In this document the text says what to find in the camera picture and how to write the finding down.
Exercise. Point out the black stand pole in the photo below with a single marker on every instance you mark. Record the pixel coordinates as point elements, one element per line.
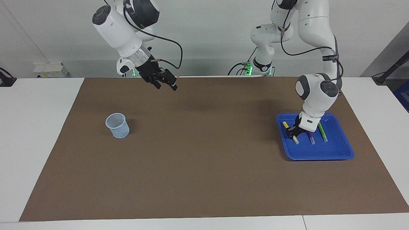
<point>396,65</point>

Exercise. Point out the white power strip box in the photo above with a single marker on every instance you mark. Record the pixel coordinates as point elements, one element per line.
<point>48,71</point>

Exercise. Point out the translucent plastic cup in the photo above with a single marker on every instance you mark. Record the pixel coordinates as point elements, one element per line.
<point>119,131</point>

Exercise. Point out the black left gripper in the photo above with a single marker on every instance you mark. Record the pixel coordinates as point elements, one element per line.
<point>297,123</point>

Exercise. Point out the blue plastic tray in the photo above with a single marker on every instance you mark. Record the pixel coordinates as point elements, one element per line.
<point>319,151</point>

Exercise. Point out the green pen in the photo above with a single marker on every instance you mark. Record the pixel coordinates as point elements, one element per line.
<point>322,132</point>

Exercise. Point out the yellow pen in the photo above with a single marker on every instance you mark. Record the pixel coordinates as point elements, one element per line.
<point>296,140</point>

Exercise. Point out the brown table mat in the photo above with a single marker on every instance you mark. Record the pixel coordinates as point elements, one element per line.
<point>204,166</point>

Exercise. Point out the black clamp bracket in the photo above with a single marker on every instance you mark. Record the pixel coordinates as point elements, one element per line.
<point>6,81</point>

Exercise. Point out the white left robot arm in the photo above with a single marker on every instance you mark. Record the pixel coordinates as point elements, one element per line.
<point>316,95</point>

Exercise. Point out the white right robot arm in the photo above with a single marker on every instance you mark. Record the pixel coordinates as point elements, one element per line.
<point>118,28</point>

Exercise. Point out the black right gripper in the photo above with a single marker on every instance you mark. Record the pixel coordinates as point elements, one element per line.
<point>150,70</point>

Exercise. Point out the blue crate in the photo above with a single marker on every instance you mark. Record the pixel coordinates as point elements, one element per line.
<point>403,95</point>

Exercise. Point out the purple pen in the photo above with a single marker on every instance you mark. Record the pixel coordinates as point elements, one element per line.
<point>311,138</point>

